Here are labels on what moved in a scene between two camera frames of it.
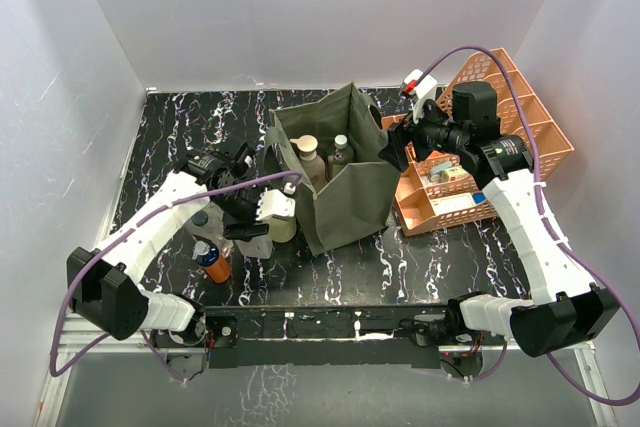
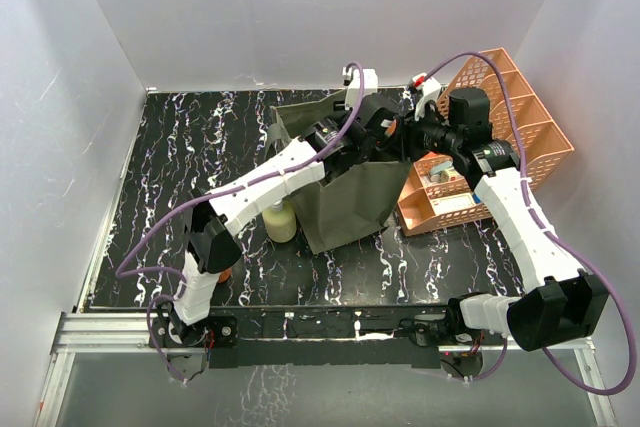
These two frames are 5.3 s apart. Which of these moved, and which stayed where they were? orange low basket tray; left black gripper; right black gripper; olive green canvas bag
Moved: left black gripper
Stayed: olive green canvas bag; right black gripper; orange low basket tray
